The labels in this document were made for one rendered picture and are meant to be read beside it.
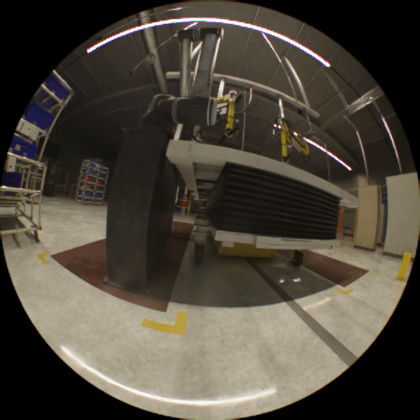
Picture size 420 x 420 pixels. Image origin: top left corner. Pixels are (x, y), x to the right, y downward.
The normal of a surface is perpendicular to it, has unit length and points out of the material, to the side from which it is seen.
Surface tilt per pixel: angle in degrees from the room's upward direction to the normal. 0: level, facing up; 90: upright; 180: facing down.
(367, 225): 90
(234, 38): 175
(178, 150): 90
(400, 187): 90
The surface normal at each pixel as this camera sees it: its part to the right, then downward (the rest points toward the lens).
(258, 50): -0.22, 0.97
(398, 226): -0.99, -0.15
